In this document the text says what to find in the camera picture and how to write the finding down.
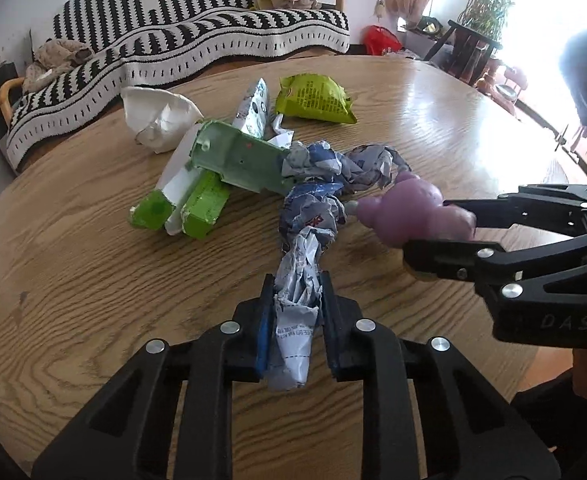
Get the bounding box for purple pig toy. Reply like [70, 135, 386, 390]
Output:
[344, 171, 477, 248]

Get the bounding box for striped blanket sofa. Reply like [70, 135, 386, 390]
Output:
[0, 0, 350, 170]

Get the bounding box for red plastic bag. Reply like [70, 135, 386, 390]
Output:
[362, 25, 403, 56]

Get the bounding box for black wooden chair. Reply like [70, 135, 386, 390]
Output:
[423, 20, 503, 87]

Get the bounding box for green white carton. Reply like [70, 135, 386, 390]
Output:
[128, 122, 230, 240]

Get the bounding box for yellow-green snack bag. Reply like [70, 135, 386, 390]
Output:
[275, 73, 357, 125]

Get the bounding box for blue white paper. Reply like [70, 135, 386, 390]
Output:
[266, 141, 409, 391]

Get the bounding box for crushed white paper bowl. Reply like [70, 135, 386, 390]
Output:
[121, 87, 203, 154]

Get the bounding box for potted green plant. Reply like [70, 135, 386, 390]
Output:
[457, 0, 514, 41]

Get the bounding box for brown plush toy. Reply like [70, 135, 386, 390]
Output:
[22, 39, 94, 93]

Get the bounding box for green plastic tray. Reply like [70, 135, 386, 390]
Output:
[190, 120, 295, 196]

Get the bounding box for white paper receipt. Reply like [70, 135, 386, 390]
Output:
[268, 114, 295, 148]

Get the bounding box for silver foil wrapper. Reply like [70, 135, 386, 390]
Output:
[231, 78, 269, 139]

